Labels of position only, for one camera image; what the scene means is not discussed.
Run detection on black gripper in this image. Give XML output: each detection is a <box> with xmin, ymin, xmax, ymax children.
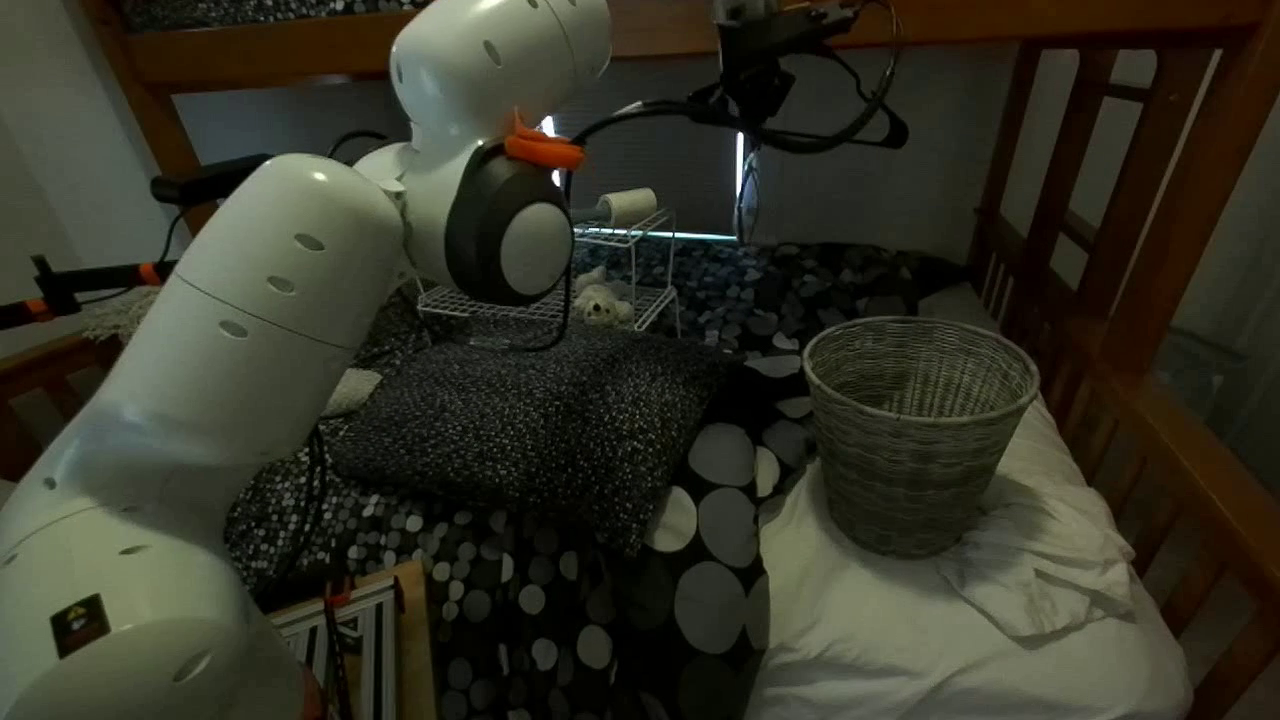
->
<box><xmin>717</xmin><ymin>5</ymin><xmax>804</xmax><ymax>128</ymax></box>

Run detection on sunglasses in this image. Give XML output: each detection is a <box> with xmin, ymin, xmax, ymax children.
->
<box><xmin>729</xmin><ymin>123</ymin><xmax>776</xmax><ymax>243</ymax></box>

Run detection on clear plastic storage box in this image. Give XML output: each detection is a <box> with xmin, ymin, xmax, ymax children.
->
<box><xmin>411</xmin><ymin>194</ymin><xmax>683</xmax><ymax>336</ymax></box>

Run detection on white stuffed toy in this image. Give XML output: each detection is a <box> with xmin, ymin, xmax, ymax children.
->
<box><xmin>572</xmin><ymin>276</ymin><xmax>637</xmax><ymax>326</ymax></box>

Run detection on woven wicker basket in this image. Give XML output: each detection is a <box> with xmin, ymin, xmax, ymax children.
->
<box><xmin>798</xmin><ymin>311</ymin><xmax>1043</xmax><ymax>561</ymax></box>

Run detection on black speckled pillow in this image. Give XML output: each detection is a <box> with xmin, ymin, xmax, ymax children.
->
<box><xmin>333</xmin><ymin>325</ymin><xmax>733</xmax><ymax>554</ymax></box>

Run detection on white crumpled cloth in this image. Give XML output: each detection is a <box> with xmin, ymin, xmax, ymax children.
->
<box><xmin>951</xmin><ymin>503</ymin><xmax>1134</xmax><ymax>643</ymax></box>

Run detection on white bed sheet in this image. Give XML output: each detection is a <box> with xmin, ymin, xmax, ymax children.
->
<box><xmin>742</xmin><ymin>285</ymin><xmax>1195</xmax><ymax>720</ymax></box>

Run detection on black polka dot blanket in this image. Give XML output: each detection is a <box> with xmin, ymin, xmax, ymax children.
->
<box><xmin>216</xmin><ymin>235</ymin><xmax>962</xmax><ymax>720</ymax></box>

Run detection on wooden box with slats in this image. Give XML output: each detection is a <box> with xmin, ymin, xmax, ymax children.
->
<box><xmin>264</xmin><ymin>554</ymin><xmax>445</xmax><ymax>720</ymax></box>

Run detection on black rod with orange band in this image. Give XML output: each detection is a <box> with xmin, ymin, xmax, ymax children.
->
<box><xmin>0</xmin><ymin>250</ymin><xmax>174</xmax><ymax>332</ymax></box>

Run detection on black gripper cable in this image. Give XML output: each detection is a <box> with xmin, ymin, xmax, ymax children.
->
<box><xmin>562</xmin><ymin>72</ymin><xmax>753</xmax><ymax>151</ymax></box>

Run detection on orange cable clip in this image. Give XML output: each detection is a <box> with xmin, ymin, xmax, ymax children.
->
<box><xmin>494</xmin><ymin>117</ymin><xmax>592</xmax><ymax>176</ymax></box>

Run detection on wooden bunk bed frame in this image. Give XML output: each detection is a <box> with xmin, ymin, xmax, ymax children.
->
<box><xmin>63</xmin><ymin>0</ymin><xmax>1280</xmax><ymax>720</ymax></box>

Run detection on black stereo camera on stand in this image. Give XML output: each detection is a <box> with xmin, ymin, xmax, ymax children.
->
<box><xmin>147</xmin><ymin>146</ymin><xmax>270</xmax><ymax>211</ymax></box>

